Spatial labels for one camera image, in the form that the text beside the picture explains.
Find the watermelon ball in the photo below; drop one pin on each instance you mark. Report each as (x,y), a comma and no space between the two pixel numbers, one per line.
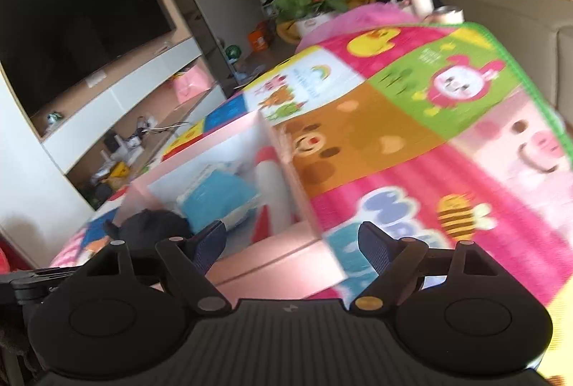
(233,52)

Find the black plush toy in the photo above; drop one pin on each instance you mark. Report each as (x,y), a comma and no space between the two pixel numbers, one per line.
(152,225)

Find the beige sofa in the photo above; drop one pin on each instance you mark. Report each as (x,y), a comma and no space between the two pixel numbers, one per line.
(515,37)

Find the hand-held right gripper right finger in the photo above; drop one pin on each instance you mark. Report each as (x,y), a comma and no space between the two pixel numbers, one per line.
(371,242)

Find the colourful printed play mat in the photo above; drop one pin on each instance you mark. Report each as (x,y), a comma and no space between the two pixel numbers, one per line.
(403,135)

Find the pink blanket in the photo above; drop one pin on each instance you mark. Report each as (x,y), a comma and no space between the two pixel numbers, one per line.
(358,21)

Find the silver metal cup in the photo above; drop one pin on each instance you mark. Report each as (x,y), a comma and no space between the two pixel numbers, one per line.
(447,15)

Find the orange box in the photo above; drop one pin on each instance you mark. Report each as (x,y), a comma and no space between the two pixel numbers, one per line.
(258,40)

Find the blue packet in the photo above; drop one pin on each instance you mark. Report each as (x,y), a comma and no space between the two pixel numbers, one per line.
(215,193)

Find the white red bottle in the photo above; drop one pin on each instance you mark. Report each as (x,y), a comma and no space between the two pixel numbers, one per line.
(268,184)

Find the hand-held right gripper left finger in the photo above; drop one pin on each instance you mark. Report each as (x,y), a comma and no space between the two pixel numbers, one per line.
(210,240)

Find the black television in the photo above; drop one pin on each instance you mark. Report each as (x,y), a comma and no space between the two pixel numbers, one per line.
(80,32)

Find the pink cardboard box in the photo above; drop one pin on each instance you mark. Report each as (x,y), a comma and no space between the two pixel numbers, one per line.
(286,265)

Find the white television cabinet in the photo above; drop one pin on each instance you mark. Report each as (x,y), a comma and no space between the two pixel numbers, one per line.
(134,77)

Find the small shelf ornament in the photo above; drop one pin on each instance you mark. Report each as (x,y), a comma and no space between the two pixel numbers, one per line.
(55,118)

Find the pink gift bag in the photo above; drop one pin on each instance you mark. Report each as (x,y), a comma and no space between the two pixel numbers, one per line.
(190,88)

